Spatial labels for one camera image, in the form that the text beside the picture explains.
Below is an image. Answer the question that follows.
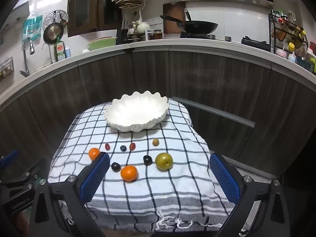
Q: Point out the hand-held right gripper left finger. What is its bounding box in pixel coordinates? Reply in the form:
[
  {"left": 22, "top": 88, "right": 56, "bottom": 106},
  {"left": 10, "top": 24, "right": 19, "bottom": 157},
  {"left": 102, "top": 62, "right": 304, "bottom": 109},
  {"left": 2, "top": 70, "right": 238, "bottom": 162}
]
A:
[{"left": 29, "top": 152, "right": 111, "bottom": 237}]

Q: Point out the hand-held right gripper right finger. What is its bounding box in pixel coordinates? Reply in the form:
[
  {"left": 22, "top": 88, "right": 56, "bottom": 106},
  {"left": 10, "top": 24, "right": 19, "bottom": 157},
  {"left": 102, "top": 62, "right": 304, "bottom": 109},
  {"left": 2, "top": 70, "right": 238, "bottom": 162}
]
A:
[{"left": 209, "top": 153, "right": 290, "bottom": 237}]

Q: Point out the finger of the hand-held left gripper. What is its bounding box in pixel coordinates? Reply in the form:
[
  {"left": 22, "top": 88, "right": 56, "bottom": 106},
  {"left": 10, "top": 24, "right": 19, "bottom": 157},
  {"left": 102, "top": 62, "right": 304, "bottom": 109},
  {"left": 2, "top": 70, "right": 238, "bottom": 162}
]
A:
[
  {"left": 2, "top": 164, "right": 40, "bottom": 189},
  {"left": 0, "top": 150, "right": 20, "bottom": 171}
]

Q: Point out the orange mandarin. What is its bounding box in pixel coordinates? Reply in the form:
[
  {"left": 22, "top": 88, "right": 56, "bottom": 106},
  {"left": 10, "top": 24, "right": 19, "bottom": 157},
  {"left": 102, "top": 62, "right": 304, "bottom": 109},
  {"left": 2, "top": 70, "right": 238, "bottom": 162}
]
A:
[
  {"left": 120, "top": 165, "right": 138, "bottom": 182},
  {"left": 88, "top": 147, "right": 101, "bottom": 160}
]

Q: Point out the green plum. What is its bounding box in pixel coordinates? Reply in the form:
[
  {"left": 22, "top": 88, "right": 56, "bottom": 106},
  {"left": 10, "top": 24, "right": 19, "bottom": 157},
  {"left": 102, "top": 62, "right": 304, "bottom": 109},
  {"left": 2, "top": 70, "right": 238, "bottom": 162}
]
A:
[{"left": 155, "top": 152, "right": 173, "bottom": 170}]

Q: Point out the white scalloped bowl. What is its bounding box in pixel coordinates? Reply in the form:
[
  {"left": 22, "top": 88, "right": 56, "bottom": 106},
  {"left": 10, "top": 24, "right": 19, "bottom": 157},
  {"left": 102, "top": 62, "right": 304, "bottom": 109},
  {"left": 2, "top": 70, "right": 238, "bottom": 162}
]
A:
[{"left": 103, "top": 90, "right": 170, "bottom": 132}]

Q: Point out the white checkered cloth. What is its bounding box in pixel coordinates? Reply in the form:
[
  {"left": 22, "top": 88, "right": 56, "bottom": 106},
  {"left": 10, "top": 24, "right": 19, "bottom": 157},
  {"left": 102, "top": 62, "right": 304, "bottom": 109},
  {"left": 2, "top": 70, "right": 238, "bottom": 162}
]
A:
[{"left": 47, "top": 98, "right": 237, "bottom": 232}]

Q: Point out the chrome kitchen faucet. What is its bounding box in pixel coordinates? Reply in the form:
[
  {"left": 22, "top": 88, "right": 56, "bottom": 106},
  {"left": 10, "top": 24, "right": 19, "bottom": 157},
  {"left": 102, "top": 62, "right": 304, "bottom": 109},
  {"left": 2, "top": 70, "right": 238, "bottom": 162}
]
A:
[{"left": 20, "top": 39, "right": 35, "bottom": 77}]

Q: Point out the wood-grain base cabinet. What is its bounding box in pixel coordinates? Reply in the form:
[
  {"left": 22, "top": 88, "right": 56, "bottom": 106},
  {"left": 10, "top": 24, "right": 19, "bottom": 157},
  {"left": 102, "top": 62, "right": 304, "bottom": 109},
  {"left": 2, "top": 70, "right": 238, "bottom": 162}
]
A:
[{"left": 0, "top": 47, "right": 316, "bottom": 190}]

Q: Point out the thin gooseneck tap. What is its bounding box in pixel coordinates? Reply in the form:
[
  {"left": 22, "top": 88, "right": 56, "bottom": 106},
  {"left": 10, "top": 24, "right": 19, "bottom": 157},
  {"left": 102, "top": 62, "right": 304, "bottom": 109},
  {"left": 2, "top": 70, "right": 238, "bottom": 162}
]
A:
[{"left": 42, "top": 43, "right": 53, "bottom": 65}]

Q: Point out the green dish soap bottle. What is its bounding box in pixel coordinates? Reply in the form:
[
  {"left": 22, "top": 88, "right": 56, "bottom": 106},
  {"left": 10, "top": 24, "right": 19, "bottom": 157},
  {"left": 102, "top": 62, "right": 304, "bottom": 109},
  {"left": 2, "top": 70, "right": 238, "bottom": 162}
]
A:
[{"left": 55, "top": 35, "right": 66, "bottom": 62}]

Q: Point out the hanging plastic bag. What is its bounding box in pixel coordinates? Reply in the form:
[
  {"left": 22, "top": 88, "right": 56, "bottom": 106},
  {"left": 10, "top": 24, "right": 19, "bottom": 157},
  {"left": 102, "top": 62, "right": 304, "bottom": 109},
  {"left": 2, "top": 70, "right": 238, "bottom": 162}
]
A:
[{"left": 22, "top": 12, "right": 43, "bottom": 42}]

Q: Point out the hanging frying pan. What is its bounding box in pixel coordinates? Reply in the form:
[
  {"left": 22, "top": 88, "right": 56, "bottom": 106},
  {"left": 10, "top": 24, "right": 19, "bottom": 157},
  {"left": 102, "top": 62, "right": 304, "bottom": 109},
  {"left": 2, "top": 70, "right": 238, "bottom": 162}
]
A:
[{"left": 43, "top": 21, "right": 65, "bottom": 45}]

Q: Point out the green plastic basin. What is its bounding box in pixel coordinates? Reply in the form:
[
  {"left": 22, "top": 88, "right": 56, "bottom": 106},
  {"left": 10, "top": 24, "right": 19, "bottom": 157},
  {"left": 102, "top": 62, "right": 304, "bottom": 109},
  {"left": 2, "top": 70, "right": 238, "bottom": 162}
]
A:
[{"left": 87, "top": 37, "right": 118, "bottom": 51}]

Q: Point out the black stove grate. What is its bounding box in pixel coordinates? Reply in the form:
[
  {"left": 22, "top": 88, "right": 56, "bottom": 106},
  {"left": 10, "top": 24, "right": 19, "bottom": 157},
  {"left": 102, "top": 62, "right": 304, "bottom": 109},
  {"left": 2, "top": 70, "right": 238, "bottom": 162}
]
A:
[{"left": 242, "top": 37, "right": 271, "bottom": 51}]

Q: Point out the round metal steamer rack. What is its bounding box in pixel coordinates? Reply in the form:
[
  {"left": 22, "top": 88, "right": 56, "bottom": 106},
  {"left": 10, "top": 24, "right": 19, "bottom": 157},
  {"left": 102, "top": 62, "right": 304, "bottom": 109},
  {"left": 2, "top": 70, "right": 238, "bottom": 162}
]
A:
[{"left": 42, "top": 10, "right": 68, "bottom": 30}]

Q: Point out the black knife block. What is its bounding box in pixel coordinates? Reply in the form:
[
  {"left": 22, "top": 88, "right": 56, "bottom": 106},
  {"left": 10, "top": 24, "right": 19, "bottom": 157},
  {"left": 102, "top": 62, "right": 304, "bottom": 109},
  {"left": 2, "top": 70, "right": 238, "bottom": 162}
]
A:
[{"left": 116, "top": 19, "right": 130, "bottom": 45}]

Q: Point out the black wok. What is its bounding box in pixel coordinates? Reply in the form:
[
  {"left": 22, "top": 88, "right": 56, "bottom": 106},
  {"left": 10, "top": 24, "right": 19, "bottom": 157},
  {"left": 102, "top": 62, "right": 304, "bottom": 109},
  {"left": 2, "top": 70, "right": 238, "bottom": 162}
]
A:
[{"left": 160, "top": 14, "right": 219, "bottom": 35}]

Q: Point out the white teapot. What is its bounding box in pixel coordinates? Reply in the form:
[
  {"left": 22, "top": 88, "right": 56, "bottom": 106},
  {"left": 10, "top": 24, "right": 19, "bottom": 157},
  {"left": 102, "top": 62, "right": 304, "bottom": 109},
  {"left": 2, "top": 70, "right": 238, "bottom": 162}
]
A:
[{"left": 136, "top": 22, "right": 151, "bottom": 33}]

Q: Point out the black spice rack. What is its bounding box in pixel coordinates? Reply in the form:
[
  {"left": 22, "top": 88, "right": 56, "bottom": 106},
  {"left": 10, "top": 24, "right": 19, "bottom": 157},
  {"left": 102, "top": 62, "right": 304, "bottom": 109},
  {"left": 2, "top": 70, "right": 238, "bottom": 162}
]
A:
[{"left": 269, "top": 9, "right": 309, "bottom": 55}]

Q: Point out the wooden cutting board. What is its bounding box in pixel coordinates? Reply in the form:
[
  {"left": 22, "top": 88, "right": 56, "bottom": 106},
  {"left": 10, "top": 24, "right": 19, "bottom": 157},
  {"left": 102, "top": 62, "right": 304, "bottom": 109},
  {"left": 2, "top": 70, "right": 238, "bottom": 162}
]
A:
[{"left": 163, "top": 1, "right": 186, "bottom": 34}]

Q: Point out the metal cabinet handle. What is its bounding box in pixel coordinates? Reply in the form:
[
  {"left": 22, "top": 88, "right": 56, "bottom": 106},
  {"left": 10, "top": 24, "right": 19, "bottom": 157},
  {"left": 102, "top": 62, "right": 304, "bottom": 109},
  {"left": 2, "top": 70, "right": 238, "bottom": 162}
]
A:
[{"left": 171, "top": 95, "right": 256, "bottom": 128}]

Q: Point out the wall wire basket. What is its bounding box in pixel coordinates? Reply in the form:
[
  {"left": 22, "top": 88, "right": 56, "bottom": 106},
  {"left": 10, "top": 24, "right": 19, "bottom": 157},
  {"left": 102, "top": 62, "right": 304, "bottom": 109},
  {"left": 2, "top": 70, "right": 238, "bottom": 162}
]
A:
[{"left": 0, "top": 57, "right": 14, "bottom": 81}]

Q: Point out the dark wooden wall cabinet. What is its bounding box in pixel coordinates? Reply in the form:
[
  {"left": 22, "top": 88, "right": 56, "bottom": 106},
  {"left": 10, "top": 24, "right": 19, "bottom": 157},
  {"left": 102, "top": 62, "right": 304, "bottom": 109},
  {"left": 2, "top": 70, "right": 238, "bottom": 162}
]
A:
[{"left": 67, "top": 0, "right": 124, "bottom": 37}]

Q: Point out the hanging wire rack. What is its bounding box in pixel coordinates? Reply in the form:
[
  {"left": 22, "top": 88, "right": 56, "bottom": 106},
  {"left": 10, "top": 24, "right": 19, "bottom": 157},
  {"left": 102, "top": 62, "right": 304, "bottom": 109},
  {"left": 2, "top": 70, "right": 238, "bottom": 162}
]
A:
[{"left": 115, "top": 0, "right": 147, "bottom": 9}]

